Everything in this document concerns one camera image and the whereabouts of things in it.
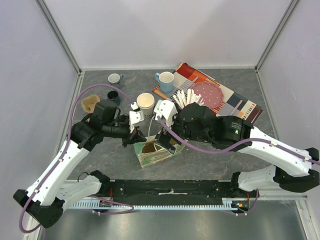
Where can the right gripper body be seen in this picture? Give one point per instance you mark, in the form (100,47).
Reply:
(164,137)

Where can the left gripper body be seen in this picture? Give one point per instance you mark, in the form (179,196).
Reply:
(120,130)

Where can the green paper gift bag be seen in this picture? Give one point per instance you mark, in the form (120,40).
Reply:
(149,159)

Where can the single cardboard cup carrier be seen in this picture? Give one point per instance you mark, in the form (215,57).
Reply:
(88,103)

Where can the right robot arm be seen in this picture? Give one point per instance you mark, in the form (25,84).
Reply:
(198,128)

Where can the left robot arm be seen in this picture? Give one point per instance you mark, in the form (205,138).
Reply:
(43,200)

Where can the white stir sticks bundle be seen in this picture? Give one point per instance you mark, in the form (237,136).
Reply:
(187,97)

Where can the dark blue ceramic mug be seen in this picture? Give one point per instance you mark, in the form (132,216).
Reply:
(114,97)

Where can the pink polka dot plate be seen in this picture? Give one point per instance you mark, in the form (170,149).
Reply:
(211,95)

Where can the colourful magazine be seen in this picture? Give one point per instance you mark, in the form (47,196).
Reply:
(185,77)

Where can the light blue ceramic mug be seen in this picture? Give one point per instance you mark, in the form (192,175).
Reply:
(166,81)

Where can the metal fork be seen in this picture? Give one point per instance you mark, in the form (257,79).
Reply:
(235,109)

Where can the white grey ceramic mug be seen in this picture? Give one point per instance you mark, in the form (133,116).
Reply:
(115,79)

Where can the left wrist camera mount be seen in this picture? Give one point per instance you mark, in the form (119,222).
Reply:
(136,117)

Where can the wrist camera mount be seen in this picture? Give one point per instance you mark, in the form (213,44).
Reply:
(136,117)
(165,109)

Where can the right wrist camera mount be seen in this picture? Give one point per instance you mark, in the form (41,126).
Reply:
(165,109)

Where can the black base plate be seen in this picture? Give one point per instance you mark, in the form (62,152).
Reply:
(121,188)

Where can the aluminium frame rail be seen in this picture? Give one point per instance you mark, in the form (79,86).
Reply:
(58,34)

